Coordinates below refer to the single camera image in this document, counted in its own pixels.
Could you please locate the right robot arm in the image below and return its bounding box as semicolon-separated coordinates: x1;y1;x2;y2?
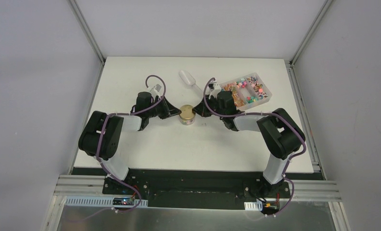
192;91;307;197

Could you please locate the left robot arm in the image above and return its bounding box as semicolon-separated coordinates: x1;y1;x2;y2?
78;91;182;195

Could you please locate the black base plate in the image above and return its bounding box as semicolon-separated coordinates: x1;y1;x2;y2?
71;167;302;210

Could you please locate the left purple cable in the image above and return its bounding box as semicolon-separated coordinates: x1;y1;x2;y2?
64;75;167;223

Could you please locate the right slotted cable duct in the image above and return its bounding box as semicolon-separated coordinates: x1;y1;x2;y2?
244;201;263;211

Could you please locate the clear plastic scoop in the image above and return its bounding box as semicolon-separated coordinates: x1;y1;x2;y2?
178;70;203;96

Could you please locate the left slotted cable duct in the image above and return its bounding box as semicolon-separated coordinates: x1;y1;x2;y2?
65;196;148;208

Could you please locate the compartmented candy tray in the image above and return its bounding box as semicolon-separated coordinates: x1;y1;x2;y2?
220;73;273;111

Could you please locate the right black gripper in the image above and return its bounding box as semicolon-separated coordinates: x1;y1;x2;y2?
193;95;225;118

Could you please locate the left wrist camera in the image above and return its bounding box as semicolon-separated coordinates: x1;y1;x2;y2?
147;84;164;98

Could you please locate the slotted cable duct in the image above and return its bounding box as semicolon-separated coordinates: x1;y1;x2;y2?
244;201;263;211
65;196;148;208

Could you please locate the wooden jar lid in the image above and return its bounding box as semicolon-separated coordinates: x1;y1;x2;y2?
179;104;195;120

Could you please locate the clear plastic jar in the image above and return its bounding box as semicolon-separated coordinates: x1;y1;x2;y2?
179;116;196;126

